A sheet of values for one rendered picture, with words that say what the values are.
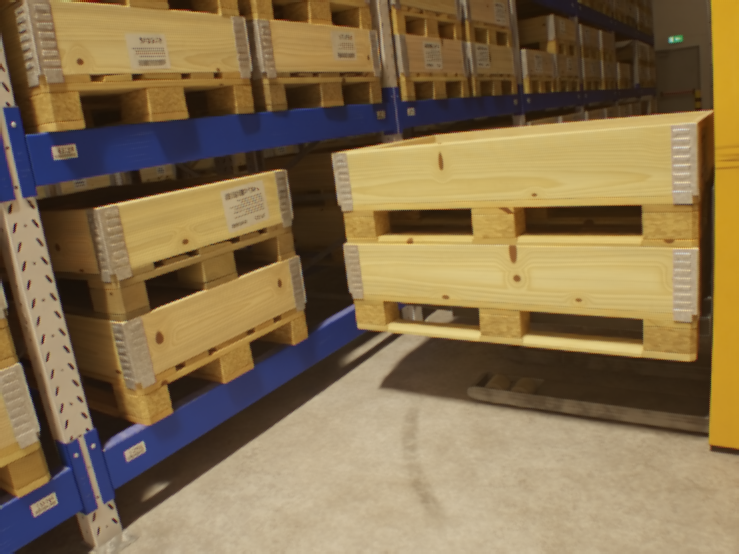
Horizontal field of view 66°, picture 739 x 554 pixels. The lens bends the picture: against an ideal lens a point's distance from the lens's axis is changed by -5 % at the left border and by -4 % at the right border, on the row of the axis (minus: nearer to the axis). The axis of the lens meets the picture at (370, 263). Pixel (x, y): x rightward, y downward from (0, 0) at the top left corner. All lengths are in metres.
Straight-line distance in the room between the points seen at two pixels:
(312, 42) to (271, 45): 0.25
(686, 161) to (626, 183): 0.17
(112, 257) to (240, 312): 0.54
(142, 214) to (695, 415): 1.83
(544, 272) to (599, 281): 0.17
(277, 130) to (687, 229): 1.45
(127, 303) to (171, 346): 0.22
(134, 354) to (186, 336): 0.20
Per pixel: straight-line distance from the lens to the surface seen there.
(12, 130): 1.72
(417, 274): 2.10
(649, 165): 1.78
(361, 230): 2.19
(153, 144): 1.94
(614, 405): 2.18
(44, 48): 1.78
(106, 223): 1.81
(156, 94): 1.95
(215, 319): 2.07
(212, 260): 2.05
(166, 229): 1.93
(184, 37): 2.07
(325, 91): 2.58
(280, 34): 2.42
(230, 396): 2.18
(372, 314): 2.26
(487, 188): 1.92
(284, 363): 2.37
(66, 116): 1.77
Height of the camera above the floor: 1.08
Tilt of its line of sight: 13 degrees down
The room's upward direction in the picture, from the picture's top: 7 degrees counter-clockwise
